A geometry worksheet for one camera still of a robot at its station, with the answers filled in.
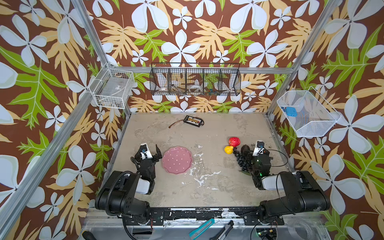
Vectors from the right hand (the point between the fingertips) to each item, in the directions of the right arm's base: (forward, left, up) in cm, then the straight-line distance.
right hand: (253, 145), depth 90 cm
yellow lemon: (+1, +14, -6) cm, 15 cm away
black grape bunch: (-7, +6, -6) cm, 11 cm away
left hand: (-1, +64, +2) cm, 64 cm away
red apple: (+6, +10, -4) cm, 12 cm away
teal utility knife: (-43, +36, -9) cm, 57 cm away
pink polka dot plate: (-5, +47, -9) cm, 48 cm away
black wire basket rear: (+39, +34, +21) cm, 56 cm away
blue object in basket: (+13, -21, +16) cm, 29 cm away
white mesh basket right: (+5, -28, +19) cm, 34 cm away
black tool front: (-44, +23, -9) cm, 50 cm away
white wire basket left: (+24, +84, +25) cm, 91 cm away
